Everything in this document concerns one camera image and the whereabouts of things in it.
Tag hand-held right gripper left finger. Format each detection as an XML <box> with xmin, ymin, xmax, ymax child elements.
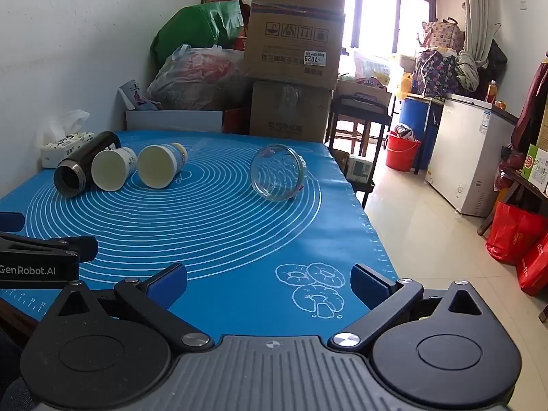
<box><xmin>45</xmin><ymin>262</ymin><xmax>215</xmax><ymax>354</ymax></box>

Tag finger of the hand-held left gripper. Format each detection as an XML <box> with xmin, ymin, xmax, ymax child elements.
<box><xmin>0</xmin><ymin>232</ymin><xmax>99</xmax><ymax>263</ymax></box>
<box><xmin>0</xmin><ymin>212</ymin><xmax>25</xmax><ymax>235</ymax></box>

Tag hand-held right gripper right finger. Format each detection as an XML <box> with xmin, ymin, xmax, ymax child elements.
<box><xmin>327</xmin><ymin>264</ymin><xmax>499</xmax><ymax>352</ymax></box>

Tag clear glass cup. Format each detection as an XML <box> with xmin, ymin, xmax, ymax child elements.
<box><xmin>250</xmin><ymin>144</ymin><xmax>307</xmax><ymax>202</ymax></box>

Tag plain white paper cup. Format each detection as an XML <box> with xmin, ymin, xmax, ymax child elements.
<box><xmin>91</xmin><ymin>147</ymin><xmax>138</xmax><ymax>192</ymax></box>

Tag black thermos cup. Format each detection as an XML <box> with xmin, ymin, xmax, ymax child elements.
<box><xmin>53</xmin><ymin>130</ymin><xmax>122</xmax><ymax>198</ymax></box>

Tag white cup with yellow print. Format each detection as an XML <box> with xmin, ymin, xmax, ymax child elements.
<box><xmin>137</xmin><ymin>142</ymin><xmax>188</xmax><ymax>190</ymax></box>

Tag blue silicone baking mat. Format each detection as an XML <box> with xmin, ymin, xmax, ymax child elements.
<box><xmin>0</xmin><ymin>130</ymin><xmax>400</xmax><ymax>338</ymax></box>

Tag white tissue pack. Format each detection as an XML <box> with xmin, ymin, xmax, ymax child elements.
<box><xmin>40</xmin><ymin>110</ymin><xmax>96</xmax><ymax>169</ymax></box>

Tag small white appliance box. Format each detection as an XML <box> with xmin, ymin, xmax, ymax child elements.
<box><xmin>346</xmin><ymin>153</ymin><xmax>376</xmax><ymax>185</ymax></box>

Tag red plastic bucket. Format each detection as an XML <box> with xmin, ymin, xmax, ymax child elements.
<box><xmin>384</xmin><ymin>130</ymin><xmax>422</xmax><ymax>173</ymax></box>

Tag red paper bag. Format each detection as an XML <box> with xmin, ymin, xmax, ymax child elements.
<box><xmin>516</xmin><ymin>231</ymin><xmax>548</xmax><ymax>297</ymax></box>
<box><xmin>485</xmin><ymin>201</ymin><xmax>547</xmax><ymax>265</ymax></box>

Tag white and blue paper bag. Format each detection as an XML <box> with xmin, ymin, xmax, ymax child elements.
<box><xmin>119</xmin><ymin>79</ymin><xmax>162</xmax><ymax>112</ymax></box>

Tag white chest freezer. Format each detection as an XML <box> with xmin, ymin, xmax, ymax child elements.
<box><xmin>426</xmin><ymin>93</ymin><xmax>521</xmax><ymax>217</ymax></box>

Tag dark wooden chair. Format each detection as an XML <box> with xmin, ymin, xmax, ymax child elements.
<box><xmin>325</xmin><ymin>94</ymin><xmax>393</xmax><ymax>210</ymax></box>

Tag blue plastic barrel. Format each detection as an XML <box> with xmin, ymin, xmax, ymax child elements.
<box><xmin>398</xmin><ymin>94</ymin><xmax>433</xmax><ymax>170</ymax></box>

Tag dark wooden side table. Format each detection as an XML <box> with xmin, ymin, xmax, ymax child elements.
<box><xmin>476</xmin><ymin>163</ymin><xmax>548</xmax><ymax>237</ymax></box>

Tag small cardboard box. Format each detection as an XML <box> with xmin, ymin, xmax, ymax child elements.
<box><xmin>249</xmin><ymin>79</ymin><xmax>335</xmax><ymax>143</ymax></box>

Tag flat cardboard box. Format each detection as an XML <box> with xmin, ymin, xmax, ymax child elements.
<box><xmin>336</xmin><ymin>79</ymin><xmax>393</xmax><ymax>112</ymax></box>

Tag green and white box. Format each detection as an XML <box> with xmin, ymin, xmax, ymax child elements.
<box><xmin>522</xmin><ymin>143</ymin><xmax>548</xmax><ymax>194</ymax></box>

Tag clear plastic bag, red contents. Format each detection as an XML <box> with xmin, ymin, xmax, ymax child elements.
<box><xmin>146</xmin><ymin>44</ymin><xmax>254</xmax><ymax>112</ymax></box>

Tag white bag of packets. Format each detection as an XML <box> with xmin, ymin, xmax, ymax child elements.
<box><xmin>351</xmin><ymin>49</ymin><xmax>406</xmax><ymax>90</ymax></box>

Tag purple floral storage bag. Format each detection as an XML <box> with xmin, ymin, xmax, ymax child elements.
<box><xmin>412</xmin><ymin>49</ymin><xmax>461</xmax><ymax>98</ymax></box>

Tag pile of pale clothes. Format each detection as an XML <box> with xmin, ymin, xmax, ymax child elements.
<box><xmin>454</xmin><ymin>50</ymin><xmax>481</xmax><ymax>91</ymax></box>

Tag dark red garment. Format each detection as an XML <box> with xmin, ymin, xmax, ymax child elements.
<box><xmin>511</xmin><ymin>61</ymin><xmax>548</xmax><ymax>155</ymax></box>

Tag green shopping bag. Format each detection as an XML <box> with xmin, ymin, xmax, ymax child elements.
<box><xmin>151</xmin><ymin>0</ymin><xmax>246</xmax><ymax>69</ymax></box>

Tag black garment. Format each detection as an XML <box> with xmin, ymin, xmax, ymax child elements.
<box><xmin>477</xmin><ymin>38</ymin><xmax>509</xmax><ymax>91</ymax></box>

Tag pink patterned storage bag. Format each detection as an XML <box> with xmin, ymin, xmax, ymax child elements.
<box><xmin>421</xmin><ymin>17</ymin><xmax>466</xmax><ymax>53</ymax></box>

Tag large cardboard box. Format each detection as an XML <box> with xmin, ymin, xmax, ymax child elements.
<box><xmin>243</xmin><ymin>0</ymin><xmax>348</xmax><ymax>91</ymax></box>

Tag grey curtain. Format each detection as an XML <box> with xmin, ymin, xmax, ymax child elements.
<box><xmin>463</xmin><ymin>0</ymin><xmax>502</xmax><ymax>67</ymax></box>

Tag window with dark frame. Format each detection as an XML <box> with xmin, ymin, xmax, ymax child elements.
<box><xmin>340</xmin><ymin>0</ymin><xmax>438</xmax><ymax>54</ymax></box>

